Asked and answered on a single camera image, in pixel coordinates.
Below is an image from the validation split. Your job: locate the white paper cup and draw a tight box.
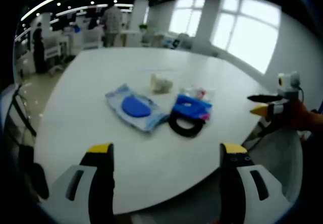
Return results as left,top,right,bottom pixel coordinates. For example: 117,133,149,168
150,74,174,94

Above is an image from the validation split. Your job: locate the clear plastic bottle red label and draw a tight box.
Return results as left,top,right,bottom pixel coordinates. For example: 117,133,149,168
179,85,215,101

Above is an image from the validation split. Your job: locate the wet wipes pack blue lid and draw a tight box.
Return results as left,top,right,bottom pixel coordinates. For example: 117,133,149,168
104,83,170,133

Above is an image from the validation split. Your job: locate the white table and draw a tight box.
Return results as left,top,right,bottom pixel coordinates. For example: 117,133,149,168
34,46,272,214

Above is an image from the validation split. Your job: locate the black metal frame chair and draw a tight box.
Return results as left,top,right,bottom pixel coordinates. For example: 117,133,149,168
5,84,50,201

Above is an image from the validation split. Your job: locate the blue tissue packet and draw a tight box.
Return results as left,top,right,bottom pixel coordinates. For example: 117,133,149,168
173,94,213,121

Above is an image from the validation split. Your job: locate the person's right hand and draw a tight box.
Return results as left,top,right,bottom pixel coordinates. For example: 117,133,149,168
286,99,316,131

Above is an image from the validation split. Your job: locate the large window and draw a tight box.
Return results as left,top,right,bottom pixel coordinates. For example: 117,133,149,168
169,0,206,37
211,0,282,75

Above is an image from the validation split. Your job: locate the black cable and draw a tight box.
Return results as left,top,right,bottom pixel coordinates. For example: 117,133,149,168
168,107,206,138

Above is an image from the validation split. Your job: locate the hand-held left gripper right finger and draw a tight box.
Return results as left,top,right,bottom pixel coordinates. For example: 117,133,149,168
220,142,291,224

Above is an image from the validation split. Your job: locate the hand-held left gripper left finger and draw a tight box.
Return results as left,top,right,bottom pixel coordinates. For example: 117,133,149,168
47,142,116,224

